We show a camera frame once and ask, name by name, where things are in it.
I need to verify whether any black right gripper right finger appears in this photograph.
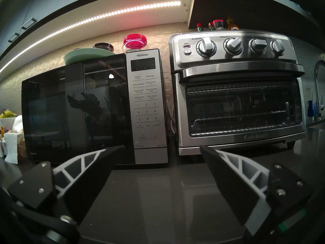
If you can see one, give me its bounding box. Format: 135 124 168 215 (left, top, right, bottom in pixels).
199 145 313 237

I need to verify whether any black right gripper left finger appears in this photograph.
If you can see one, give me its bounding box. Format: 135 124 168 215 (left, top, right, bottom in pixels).
7 145 126 225

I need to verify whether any light green plate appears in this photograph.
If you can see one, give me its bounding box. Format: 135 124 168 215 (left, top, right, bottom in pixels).
63 48 116 66

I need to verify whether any black microwave oven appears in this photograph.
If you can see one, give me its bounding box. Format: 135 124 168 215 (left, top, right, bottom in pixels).
21 48 169 165

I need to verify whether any stainless steel toaster oven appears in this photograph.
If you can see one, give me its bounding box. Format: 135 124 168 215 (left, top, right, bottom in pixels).
168 29 307 155

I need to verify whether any large white draped napkin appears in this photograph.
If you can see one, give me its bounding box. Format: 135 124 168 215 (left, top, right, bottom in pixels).
4 132 19 164

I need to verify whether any white paper bag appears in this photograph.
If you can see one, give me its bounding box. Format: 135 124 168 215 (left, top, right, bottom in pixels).
12 115 24 133

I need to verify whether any chrome kitchen faucet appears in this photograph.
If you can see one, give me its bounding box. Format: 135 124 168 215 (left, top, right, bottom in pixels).
314 60 325 120

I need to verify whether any snack jar yellow label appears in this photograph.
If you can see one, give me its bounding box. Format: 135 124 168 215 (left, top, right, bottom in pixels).
92 43 114 53

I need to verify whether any clear jar red lid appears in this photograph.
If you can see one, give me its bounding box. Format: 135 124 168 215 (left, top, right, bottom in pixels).
123 34 148 54

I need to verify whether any large orange Tabasco bottle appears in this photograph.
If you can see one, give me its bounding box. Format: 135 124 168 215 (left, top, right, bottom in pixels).
226 16 239 30

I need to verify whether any LED light strip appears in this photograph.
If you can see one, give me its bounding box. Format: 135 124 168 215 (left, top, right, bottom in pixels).
0 1 181 73

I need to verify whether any white power cord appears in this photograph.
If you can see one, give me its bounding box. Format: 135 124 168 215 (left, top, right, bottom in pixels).
166 99 176 134

